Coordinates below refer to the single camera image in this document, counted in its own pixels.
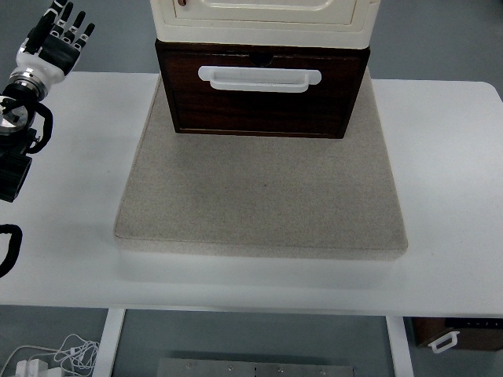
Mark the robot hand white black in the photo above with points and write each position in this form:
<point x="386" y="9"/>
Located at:
<point x="57" y="55"/>

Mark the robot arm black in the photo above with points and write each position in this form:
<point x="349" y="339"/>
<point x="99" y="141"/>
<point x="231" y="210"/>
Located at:
<point x="12" y="173"/>

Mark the cream plastic cabinet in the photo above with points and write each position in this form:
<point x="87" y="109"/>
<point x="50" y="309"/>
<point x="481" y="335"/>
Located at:
<point x="255" y="35"/>

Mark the cream cabinet door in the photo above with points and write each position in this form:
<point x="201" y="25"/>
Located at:
<point x="267" y="15"/>

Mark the white table leg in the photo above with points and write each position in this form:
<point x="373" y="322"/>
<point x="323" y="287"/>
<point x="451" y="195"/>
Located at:
<point x="109" y="345"/>
<point x="399" y="349"/>

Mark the white power adapter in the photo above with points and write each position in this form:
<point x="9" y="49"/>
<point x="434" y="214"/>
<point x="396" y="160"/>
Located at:
<point x="31" y="368"/>

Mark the grey metal plate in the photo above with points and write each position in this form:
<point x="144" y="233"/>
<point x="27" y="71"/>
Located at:
<point x="255" y="370"/>

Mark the black desk control panel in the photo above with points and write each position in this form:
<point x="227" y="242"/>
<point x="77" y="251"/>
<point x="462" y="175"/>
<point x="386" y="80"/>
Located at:
<point x="471" y="323"/>

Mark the dark wood cabinet frame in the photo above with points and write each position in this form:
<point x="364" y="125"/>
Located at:
<point x="196" y="47"/>

